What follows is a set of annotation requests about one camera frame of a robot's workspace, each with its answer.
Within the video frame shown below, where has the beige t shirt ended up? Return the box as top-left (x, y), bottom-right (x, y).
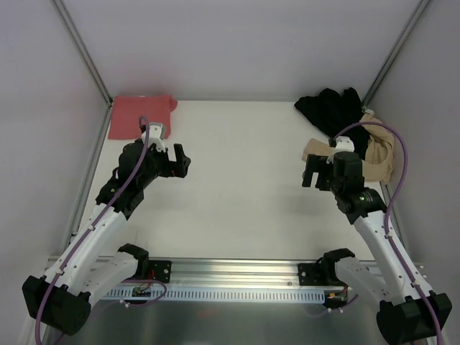
top-left (302, 125), bottom-right (395, 184)

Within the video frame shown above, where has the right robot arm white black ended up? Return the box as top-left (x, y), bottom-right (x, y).
top-left (302, 152), bottom-right (452, 344)

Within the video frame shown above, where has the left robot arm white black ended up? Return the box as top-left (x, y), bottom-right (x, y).
top-left (22, 139), bottom-right (191, 344)

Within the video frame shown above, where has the black t shirt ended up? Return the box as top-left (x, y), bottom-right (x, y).
top-left (294, 88), bottom-right (364, 137)

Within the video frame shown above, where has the folded pink t shirt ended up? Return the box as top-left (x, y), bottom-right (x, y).
top-left (108, 95), bottom-right (178, 140)

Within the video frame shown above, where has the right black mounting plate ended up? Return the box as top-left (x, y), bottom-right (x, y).
top-left (297, 262), bottom-right (326, 286)

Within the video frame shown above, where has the black mounting plate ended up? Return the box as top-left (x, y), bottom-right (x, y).
top-left (148, 259), bottom-right (172, 284)
top-left (297, 262), bottom-right (326, 286)

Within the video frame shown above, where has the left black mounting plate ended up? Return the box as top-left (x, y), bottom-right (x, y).
top-left (148, 259), bottom-right (172, 284)

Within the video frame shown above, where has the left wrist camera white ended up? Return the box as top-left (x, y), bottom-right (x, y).
top-left (141, 122), bottom-right (167, 152)

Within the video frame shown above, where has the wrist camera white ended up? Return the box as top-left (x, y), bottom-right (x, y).
top-left (141, 122), bottom-right (167, 152)
top-left (326, 136), bottom-right (354, 164)

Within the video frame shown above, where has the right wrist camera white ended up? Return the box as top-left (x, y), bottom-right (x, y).
top-left (326, 136), bottom-right (354, 164)

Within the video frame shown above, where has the left aluminium frame post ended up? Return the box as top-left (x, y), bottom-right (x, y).
top-left (52, 0), bottom-right (114, 107)

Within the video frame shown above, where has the aluminium frame post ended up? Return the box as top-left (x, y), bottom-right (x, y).
top-left (362, 0), bottom-right (432, 109)
top-left (52, 0), bottom-right (114, 107)

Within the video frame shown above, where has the white slotted cable duct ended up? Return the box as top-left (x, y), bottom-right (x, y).
top-left (103, 285), bottom-right (325, 304)

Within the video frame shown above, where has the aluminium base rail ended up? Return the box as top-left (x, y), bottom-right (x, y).
top-left (45, 254), bottom-right (427, 292)

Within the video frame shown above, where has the right aluminium frame post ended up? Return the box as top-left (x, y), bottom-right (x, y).
top-left (362, 0), bottom-right (432, 109)

